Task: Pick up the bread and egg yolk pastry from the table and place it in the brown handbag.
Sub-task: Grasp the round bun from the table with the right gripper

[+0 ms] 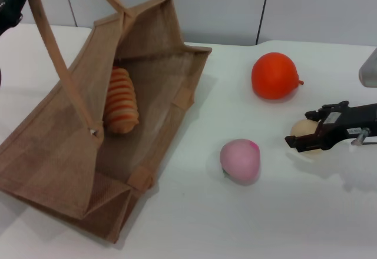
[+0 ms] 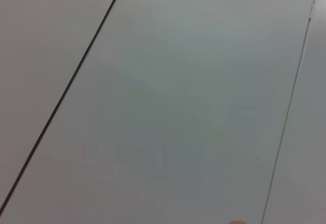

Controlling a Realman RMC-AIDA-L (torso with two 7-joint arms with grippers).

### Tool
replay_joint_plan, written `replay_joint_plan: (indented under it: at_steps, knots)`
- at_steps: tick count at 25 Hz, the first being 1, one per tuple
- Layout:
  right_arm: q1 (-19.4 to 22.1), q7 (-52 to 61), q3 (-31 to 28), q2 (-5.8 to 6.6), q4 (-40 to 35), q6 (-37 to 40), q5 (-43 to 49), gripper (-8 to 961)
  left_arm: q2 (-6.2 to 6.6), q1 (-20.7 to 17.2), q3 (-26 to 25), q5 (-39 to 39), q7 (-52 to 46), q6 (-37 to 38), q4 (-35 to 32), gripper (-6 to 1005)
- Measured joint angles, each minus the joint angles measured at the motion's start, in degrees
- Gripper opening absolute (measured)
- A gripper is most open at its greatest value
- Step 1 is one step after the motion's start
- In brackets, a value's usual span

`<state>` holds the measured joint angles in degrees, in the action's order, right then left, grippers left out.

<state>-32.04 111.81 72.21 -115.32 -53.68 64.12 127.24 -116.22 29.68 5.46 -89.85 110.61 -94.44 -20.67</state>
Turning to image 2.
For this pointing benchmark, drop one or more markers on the brown mesh tote bag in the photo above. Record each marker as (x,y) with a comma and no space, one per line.
(238,222)

